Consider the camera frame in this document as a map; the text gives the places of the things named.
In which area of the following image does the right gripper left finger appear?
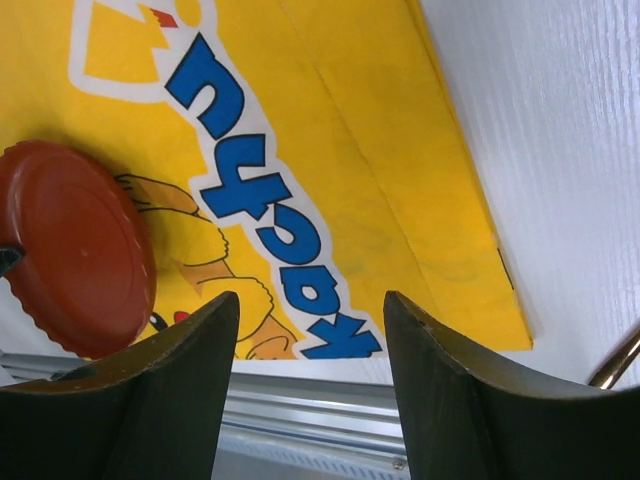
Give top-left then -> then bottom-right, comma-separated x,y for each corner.
1,292 -> 239,479

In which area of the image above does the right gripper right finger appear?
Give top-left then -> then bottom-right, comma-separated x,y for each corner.
383,291 -> 639,479

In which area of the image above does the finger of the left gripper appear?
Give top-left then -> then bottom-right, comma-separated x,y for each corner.
0,245 -> 25,278

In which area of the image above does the red plastic plate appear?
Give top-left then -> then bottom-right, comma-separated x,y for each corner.
1,140 -> 156,359

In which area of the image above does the copper fork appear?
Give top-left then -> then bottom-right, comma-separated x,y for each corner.
587,325 -> 639,390

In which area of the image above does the yellow Pikachu cloth placemat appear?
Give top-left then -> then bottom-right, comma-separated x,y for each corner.
1,1 -> 533,360

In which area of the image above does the aluminium mounting rail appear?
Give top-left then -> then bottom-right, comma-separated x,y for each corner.
0,351 -> 409,471

